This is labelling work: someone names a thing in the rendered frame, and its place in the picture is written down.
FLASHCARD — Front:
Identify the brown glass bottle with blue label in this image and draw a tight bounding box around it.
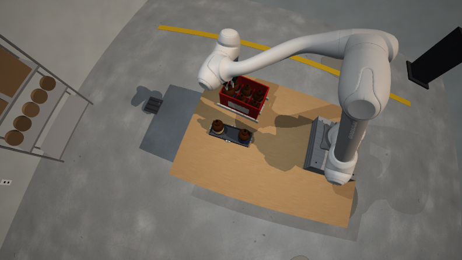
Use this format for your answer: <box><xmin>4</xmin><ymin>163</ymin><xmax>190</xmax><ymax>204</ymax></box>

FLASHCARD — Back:
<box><xmin>241</xmin><ymin>84</ymin><xmax>252</xmax><ymax>98</ymax></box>
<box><xmin>238</xmin><ymin>129</ymin><xmax>250</xmax><ymax>144</ymax></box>
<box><xmin>223</xmin><ymin>84</ymin><xmax>235</xmax><ymax>98</ymax></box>

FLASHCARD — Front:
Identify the red crate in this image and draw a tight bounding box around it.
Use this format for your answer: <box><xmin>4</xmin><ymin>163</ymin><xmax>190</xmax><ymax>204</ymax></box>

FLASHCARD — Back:
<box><xmin>219</xmin><ymin>76</ymin><xmax>267</xmax><ymax>119</ymax></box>

